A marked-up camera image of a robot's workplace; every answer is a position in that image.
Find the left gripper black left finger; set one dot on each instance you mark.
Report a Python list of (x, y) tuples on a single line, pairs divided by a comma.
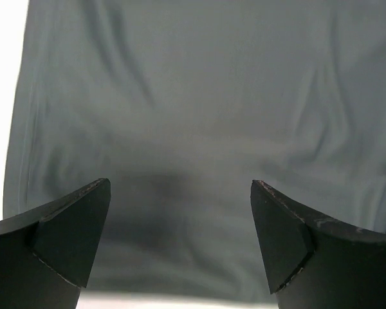
[(47, 253)]

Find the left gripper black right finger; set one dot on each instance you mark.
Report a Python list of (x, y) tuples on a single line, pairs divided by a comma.
[(314, 261)]

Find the dark grey t-shirt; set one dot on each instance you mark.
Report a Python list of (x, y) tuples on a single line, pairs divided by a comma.
[(181, 105)]

